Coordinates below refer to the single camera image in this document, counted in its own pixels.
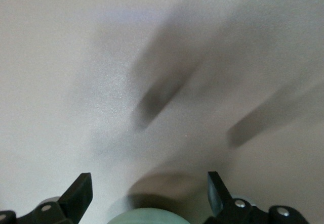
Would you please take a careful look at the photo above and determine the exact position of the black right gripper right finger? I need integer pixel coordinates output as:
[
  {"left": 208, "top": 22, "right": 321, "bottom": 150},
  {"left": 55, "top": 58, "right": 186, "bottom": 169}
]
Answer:
[{"left": 204, "top": 171, "right": 311, "bottom": 224}]

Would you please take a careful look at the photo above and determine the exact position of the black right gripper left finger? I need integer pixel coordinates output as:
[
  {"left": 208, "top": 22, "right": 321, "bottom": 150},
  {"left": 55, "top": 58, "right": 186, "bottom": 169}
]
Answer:
[{"left": 15, "top": 172, "right": 93, "bottom": 224}]

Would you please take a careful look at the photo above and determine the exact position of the pale green bowl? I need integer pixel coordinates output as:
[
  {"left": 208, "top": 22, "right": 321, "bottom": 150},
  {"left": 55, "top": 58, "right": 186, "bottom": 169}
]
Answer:
[{"left": 106, "top": 207, "right": 193, "bottom": 224}]

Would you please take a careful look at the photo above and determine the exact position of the brown tablecloth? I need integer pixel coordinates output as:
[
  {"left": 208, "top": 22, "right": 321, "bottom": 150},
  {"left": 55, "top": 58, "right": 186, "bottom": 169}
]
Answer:
[{"left": 0, "top": 0, "right": 324, "bottom": 224}]

